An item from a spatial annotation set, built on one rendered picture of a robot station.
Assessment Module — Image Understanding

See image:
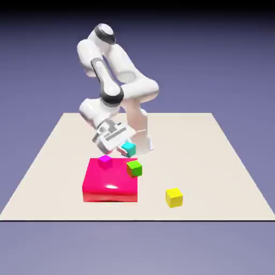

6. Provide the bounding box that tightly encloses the small cyan cube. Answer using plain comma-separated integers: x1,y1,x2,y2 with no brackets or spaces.
121,141,137,158

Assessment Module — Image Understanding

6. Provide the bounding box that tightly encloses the small yellow cube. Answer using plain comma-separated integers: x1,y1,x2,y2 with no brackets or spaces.
165,187,184,208

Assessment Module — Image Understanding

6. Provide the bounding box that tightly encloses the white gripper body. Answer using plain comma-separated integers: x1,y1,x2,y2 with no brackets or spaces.
92,124,137,154

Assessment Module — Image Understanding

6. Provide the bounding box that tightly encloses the small magenta cube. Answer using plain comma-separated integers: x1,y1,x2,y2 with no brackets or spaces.
98,155,113,170

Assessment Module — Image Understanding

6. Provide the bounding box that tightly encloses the large pink box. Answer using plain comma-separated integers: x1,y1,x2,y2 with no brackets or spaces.
82,157,139,203

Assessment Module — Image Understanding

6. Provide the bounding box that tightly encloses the small green cube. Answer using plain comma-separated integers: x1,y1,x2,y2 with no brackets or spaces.
126,160,143,178

